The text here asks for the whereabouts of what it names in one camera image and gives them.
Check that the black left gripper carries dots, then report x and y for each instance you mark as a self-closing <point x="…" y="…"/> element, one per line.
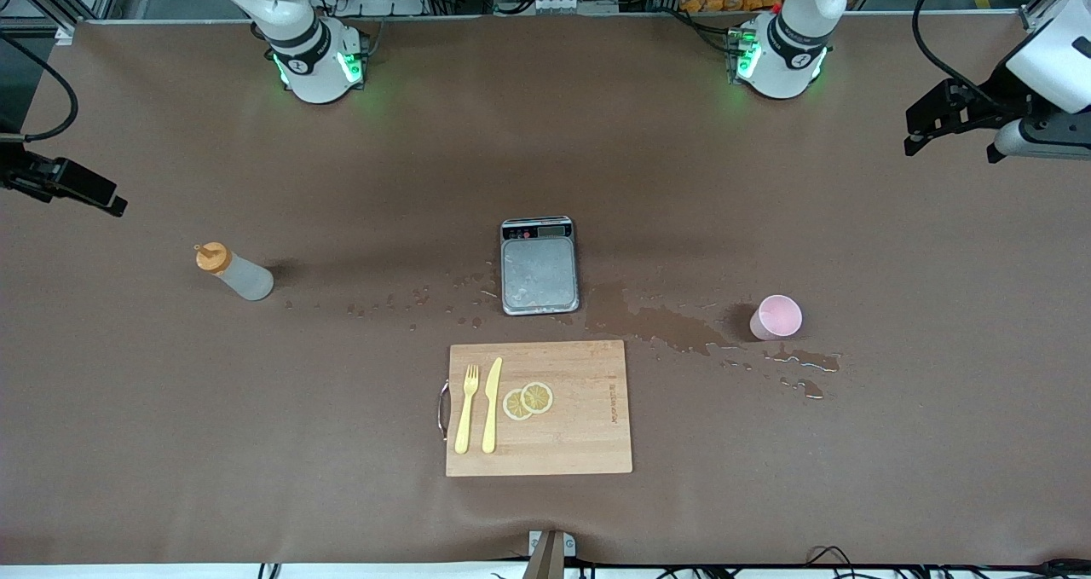
<point x="995" y="95"/>

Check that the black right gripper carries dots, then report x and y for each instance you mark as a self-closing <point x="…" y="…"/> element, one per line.
<point x="25" y="172"/>

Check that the clear sauce bottle orange cap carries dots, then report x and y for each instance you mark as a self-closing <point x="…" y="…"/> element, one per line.
<point x="243" y="279"/>

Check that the pink plastic cup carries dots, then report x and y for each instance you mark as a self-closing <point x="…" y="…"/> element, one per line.
<point x="777" y="316"/>

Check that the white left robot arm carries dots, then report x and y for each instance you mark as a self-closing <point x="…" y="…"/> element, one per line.
<point x="780" y="67"/>

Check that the brown table mat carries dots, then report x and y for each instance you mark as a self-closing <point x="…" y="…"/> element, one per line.
<point x="256" y="434"/>

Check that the yellow plastic fork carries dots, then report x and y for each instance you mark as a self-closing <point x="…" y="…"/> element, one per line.
<point x="463" y="425"/>

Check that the silver digital kitchen scale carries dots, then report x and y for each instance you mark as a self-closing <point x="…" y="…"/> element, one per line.
<point x="539" y="272"/>

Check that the yellow plastic knife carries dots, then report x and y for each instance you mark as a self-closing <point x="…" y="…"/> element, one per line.
<point x="491" y="408"/>

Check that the lemon slice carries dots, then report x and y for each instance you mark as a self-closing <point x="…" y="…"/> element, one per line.
<point x="537" y="397"/>
<point x="511" y="406"/>

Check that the wooden cutting board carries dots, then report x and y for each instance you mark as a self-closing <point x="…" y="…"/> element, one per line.
<point x="580" y="425"/>

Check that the metal table edge bracket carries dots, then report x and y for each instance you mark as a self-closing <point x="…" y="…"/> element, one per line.
<point x="550" y="549"/>

